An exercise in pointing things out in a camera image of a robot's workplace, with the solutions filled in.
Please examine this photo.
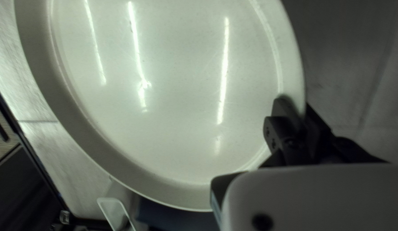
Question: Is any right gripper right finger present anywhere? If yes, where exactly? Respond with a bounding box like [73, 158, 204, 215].
[305, 103, 388, 165]

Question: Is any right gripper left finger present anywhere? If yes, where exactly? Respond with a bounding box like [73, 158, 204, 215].
[259, 96, 310, 168]

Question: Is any pale round plate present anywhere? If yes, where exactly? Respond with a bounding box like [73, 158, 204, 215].
[14, 0, 306, 212]

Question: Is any white cutlery holder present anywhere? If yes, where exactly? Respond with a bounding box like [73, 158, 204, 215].
[96, 197, 137, 231]

